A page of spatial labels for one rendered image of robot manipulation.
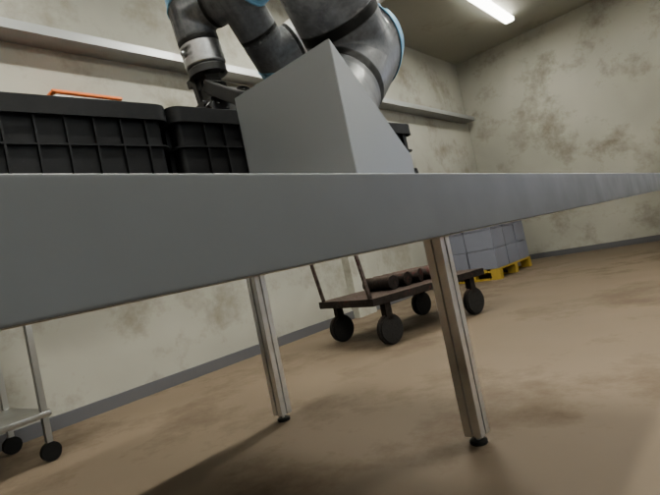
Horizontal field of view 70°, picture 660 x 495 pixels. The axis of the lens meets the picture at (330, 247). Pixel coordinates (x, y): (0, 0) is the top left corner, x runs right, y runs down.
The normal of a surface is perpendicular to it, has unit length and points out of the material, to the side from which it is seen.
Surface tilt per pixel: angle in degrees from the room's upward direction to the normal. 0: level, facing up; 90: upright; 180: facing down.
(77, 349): 90
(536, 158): 90
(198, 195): 90
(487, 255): 90
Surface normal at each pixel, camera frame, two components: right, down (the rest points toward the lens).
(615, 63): -0.65, 0.12
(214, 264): 0.73, -0.17
